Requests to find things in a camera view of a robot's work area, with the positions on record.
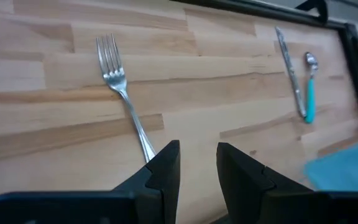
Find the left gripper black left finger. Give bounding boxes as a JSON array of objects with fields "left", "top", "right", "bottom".
[{"left": 112, "top": 139, "right": 181, "bottom": 224}]

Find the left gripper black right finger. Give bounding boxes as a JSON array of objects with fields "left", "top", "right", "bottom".
[{"left": 216, "top": 142, "right": 316, "bottom": 224}]

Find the teal handled metal spoon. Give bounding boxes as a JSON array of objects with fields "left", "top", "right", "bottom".
[{"left": 303, "top": 52, "right": 319, "bottom": 124}]

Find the silver metal fork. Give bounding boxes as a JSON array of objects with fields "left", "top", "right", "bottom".
[{"left": 95, "top": 33, "right": 157, "bottom": 164}]

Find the teal cloth napkin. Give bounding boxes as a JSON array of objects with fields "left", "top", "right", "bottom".
[{"left": 303, "top": 140, "right": 358, "bottom": 192}]

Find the silver metal knife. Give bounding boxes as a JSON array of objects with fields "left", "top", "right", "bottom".
[{"left": 274, "top": 26, "right": 307, "bottom": 118}]

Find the black table edge frame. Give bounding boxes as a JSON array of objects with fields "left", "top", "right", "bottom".
[{"left": 171, "top": 0, "right": 358, "bottom": 142}]

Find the black bracket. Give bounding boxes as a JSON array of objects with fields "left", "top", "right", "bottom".
[{"left": 295, "top": 0, "right": 329, "bottom": 23}]

